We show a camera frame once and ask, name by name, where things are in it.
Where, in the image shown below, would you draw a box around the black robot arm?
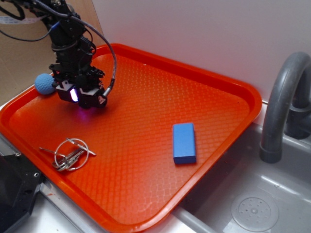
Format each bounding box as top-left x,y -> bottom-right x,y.
0,0 -> 107,109

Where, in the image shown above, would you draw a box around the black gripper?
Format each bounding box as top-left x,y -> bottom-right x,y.
49,52 -> 107,109

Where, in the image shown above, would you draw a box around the grey curved faucet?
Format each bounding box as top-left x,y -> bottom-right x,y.
259,52 -> 311,164

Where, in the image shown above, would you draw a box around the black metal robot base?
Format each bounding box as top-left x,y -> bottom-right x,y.
0,153 -> 43,233

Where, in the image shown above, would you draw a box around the grey plastic sink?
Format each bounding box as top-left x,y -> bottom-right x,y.
171,122 -> 311,233

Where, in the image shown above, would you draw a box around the grey braided cable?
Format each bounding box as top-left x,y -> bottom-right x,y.
31,0 -> 118,98

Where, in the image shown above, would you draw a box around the white flat ribbon cable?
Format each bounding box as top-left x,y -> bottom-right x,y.
0,14 -> 49,25

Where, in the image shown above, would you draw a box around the orange plastic tray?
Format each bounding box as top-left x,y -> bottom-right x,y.
0,44 -> 262,233

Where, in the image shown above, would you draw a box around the blue rectangular block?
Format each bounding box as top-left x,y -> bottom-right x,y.
173,123 -> 196,165

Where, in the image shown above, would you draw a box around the blue ball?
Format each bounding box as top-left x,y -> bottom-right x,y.
34,73 -> 55,95

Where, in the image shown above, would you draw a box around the silver keys on ring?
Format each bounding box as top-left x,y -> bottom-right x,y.
39,138 -> 97,172

